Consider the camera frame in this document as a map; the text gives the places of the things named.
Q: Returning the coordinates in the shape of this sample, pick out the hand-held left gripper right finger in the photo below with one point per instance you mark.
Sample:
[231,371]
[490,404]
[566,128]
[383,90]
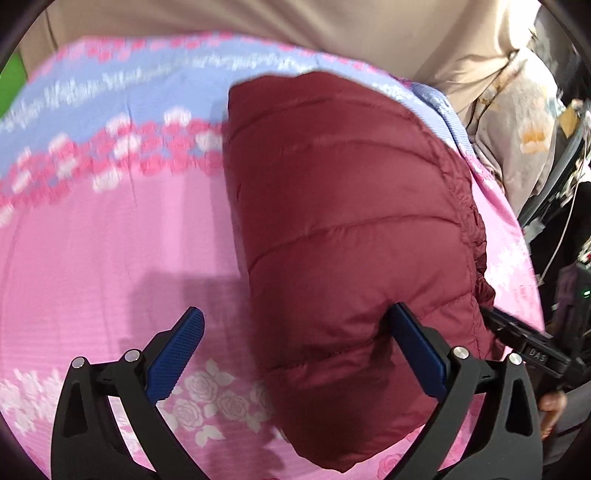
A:
[418,346]

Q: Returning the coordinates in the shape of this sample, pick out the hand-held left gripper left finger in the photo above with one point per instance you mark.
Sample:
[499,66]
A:
[178,350]

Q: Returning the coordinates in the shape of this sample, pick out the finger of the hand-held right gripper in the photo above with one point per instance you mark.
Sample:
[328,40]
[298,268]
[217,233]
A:
[503,325]

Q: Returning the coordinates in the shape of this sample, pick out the maroon puffer jacket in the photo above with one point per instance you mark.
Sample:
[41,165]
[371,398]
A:
[346,207]

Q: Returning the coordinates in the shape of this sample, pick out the person's right hand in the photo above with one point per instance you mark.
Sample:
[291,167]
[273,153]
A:
[551,408]

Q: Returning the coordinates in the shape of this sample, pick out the black device with green light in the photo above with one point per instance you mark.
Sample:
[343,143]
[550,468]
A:
[575,295]

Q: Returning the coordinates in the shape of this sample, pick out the pink and blue floral bedsheet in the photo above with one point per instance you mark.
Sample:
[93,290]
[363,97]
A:
[115,230]

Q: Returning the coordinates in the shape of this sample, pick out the dark grey chair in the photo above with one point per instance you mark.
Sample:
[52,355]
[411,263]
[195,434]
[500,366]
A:
[554,175]

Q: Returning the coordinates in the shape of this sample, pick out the floral beige pillow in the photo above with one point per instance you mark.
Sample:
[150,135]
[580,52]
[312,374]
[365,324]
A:
[517,124]

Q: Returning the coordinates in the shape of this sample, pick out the green pillow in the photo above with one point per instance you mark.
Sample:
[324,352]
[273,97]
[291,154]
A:
[11,78]

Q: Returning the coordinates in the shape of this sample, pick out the beige padded headboard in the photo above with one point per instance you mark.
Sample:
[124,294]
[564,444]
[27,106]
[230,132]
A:
[277,18]

